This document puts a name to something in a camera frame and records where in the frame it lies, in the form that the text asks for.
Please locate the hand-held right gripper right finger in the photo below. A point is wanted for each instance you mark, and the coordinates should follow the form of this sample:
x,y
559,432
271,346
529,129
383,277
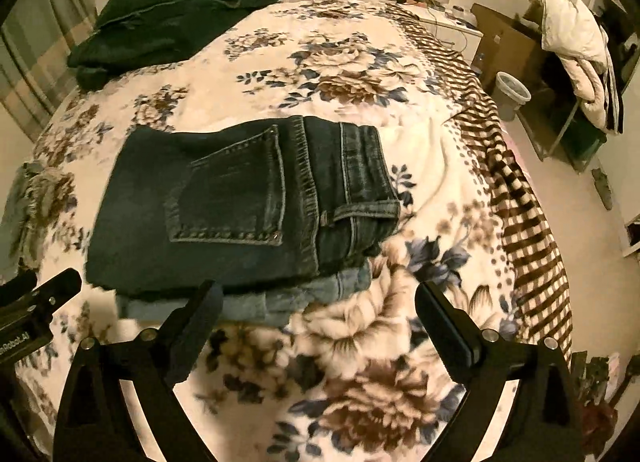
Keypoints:
x,y
450,337

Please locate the white box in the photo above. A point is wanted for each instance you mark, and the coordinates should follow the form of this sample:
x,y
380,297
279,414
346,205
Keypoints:
x,y
631,237

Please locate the dark blue jeans pants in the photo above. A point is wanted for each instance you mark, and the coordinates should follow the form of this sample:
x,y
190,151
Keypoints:
x,y
225,202

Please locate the dark reddish plant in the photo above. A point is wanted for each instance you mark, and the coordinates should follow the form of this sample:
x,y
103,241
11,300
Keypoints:
x,y
600,417

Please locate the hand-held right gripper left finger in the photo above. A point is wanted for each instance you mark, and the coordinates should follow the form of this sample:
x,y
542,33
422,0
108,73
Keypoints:
x,y
200,322

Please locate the striped curtain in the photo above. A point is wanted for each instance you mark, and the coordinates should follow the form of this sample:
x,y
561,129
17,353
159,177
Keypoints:
x,y
35,57

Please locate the white bedside desk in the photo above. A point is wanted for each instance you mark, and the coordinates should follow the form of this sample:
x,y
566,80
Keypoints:
x,y
452,27

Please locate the dark green clothes pile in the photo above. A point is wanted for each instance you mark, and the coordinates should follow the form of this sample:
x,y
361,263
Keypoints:
x,y
170,17

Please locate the metal frame chair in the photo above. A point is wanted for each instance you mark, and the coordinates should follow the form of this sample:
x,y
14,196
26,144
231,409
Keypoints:
x,y
550,107

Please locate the floral blanket with checked border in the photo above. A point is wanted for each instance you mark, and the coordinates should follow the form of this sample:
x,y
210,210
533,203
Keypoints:
x,y
350,67

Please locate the small grey object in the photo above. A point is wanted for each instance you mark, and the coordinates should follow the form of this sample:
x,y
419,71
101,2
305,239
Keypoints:
x,y
602,189

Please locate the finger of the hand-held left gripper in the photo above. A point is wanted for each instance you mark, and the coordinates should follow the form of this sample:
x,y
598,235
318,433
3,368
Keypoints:
x,y
62,287

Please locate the light blue jeans pants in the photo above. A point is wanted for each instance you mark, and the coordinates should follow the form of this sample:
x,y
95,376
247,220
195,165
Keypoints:
x,y
280,304

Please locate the faded frayed denim garment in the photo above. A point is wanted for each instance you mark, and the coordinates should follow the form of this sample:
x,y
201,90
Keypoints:
x,y
30,207

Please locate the white quilt on chair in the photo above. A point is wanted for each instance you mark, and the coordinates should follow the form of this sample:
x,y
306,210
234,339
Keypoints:
x,y
570,27

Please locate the clear plastic bottle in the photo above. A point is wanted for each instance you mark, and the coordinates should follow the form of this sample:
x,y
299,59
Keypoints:
x,y
479,64

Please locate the open cardboard box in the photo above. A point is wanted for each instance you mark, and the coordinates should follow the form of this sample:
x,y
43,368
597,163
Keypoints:
x,y
505,42

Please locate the grey trash bin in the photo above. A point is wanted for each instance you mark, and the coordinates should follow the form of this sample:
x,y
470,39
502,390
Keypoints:
x,y
511,97

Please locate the green storage box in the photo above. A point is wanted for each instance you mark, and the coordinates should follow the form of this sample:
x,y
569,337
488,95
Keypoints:
x,y
582,139

